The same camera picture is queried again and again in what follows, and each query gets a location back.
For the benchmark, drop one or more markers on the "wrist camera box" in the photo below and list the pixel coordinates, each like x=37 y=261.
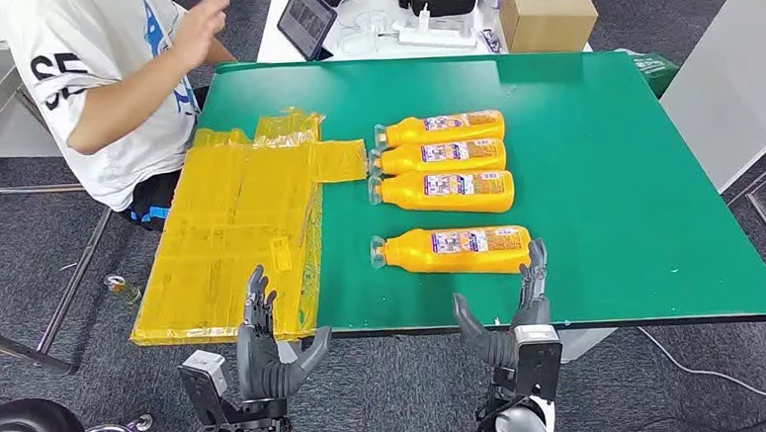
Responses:
x=204 y=369
x=538 y=357

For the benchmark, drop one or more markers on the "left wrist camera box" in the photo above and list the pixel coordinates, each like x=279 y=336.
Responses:
x=204 y=369

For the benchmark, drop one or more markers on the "white cabinet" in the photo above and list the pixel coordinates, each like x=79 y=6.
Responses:
x=736 y=71

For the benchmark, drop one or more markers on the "yellow taped cardboard sheet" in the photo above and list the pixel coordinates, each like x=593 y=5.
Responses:
x=225 y=216

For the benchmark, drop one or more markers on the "brown cardboard box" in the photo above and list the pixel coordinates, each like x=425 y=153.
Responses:
x=546 y=19

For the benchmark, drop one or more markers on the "person's right forearm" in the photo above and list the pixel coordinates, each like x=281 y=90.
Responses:
x=128 y=103

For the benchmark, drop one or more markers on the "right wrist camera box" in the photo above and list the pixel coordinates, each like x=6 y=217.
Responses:
x=538 y=357

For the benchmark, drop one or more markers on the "person's left forearm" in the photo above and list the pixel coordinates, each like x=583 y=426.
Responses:
x=220 y=52

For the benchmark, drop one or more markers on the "white table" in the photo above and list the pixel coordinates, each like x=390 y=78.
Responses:
x=269 y=51

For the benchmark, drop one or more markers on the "small clear bottle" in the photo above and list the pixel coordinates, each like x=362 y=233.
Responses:
x=123 y=290

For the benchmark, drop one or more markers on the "green bag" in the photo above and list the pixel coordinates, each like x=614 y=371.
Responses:
x=654 y=69

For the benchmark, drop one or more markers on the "white table leg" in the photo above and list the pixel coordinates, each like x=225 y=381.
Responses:
x=583 y=345

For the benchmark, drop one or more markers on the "small blue packet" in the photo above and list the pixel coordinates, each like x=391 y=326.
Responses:
x=490 y=40

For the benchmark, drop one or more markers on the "person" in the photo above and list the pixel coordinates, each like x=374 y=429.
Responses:
x=99 y=52

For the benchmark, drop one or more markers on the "person's right hand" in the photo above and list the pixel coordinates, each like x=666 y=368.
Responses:
x=199 y=27

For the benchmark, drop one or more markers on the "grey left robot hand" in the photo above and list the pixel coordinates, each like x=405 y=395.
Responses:
x=259 y=365

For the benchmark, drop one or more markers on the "orange detergent bottle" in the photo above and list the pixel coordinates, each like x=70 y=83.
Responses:
x=406 y=165
x=418 y=136
x=435 y=204
x=424 y=259

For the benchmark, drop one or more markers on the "white plug charger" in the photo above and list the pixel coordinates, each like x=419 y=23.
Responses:
x=424 y=19

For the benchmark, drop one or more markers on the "black tablet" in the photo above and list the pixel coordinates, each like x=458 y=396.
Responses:
x=306 y=18

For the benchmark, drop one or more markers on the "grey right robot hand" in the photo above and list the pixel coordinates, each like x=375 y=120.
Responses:
x=495 y=349

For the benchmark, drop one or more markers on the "white power strip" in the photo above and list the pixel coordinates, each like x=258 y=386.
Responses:
x=436 y=39

